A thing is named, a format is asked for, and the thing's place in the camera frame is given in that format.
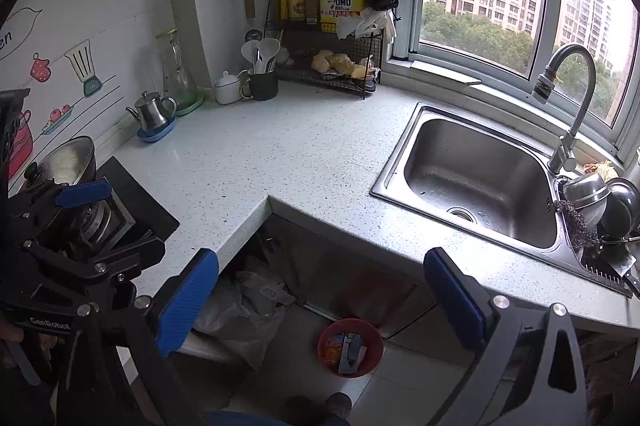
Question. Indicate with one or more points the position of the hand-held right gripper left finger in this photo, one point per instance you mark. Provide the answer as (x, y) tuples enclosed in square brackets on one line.
[(187, 301)]

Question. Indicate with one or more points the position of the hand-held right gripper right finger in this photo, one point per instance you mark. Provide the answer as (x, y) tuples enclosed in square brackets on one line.
[(455, 301)]

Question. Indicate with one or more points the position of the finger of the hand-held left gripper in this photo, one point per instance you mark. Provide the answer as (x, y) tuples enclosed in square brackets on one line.
[(82, 195), (115, 261)]

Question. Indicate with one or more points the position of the red trash bin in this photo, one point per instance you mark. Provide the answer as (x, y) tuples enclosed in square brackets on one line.
[(325, 368)]

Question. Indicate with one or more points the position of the person's left hand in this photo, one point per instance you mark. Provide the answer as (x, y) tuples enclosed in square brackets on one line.
[(10, 342)]

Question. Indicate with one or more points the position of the steel cooking pot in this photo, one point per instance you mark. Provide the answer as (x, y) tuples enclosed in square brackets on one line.
[(65, 161)]

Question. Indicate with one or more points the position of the translucent plastic bag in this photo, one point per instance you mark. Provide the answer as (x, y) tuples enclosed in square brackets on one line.
[(240, 311)]

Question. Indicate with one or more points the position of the black gas stove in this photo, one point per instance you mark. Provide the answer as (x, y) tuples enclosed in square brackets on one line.
[(145, 211)]

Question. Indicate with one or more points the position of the sink drain strainer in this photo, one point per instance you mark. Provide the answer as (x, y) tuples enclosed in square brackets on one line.
[(461, 215)]

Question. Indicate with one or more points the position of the blue saucer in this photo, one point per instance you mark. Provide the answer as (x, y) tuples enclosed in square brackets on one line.
[(155, 136)]

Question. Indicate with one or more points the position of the steel teapot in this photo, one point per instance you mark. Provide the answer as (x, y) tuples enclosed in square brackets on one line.
[(150, 114)]

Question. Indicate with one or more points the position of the lower cabinet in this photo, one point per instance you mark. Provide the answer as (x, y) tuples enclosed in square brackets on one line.
[(340, 266)]

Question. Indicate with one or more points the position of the stainless steel sink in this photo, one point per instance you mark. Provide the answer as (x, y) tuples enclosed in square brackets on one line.
[(475, 171)]

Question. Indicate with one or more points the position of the dark steel wool scrubber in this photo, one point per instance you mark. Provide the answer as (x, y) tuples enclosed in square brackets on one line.
[(575, 226)]

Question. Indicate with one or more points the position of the green tray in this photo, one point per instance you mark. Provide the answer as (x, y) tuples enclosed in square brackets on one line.
[(195, 106)]

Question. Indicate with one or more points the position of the glass carafe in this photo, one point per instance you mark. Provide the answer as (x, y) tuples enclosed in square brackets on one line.
[(177, 76)]

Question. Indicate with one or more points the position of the black slotted tray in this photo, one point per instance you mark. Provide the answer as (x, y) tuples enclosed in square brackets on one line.
[(612, 266)]

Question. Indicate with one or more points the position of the person's shoe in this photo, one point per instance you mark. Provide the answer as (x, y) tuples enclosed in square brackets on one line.
[(325, 406)]

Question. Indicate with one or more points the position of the white lidded pot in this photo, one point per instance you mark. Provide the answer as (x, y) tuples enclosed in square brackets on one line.
[(229, 90)]

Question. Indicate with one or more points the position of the dark steel bowl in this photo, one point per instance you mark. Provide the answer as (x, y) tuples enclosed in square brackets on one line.
[(622, 208)]

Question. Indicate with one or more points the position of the yellow dish cloth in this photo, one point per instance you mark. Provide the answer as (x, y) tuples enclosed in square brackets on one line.
[(600, 170)]

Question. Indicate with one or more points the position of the black mug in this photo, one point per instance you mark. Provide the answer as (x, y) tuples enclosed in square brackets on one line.
[(262, 85)]

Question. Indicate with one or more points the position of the small white spoon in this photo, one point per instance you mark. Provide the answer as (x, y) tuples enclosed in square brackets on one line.
[(248, 51)]

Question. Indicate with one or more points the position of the metal utensils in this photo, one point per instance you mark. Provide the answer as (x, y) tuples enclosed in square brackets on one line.
[(259, 62)]

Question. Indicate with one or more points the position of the steel faucet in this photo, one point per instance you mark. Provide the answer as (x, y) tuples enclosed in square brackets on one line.
[(575, 106)]

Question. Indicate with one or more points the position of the white spoons and utensils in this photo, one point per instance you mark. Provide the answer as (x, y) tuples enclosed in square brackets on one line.
[(270, 49)]

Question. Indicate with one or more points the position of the garlic bulb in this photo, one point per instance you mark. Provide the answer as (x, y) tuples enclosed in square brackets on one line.
[(283, 55), (374, 67)]

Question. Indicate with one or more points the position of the pale ginger root piece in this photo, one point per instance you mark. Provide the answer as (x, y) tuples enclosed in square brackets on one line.
[(361, 71)]

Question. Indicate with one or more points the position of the green trees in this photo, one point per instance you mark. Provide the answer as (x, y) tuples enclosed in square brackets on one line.
[(475, 36)]

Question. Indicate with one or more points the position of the round ginger root piece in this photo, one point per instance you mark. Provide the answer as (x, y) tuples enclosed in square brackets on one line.
[(322, 61)]

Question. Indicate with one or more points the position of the white plastic bag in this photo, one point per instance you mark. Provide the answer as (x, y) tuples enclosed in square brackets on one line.
[(365, 25)]

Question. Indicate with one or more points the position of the kitchen wall sticker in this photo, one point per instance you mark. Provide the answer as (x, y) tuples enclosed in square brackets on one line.
[(82, 66)]

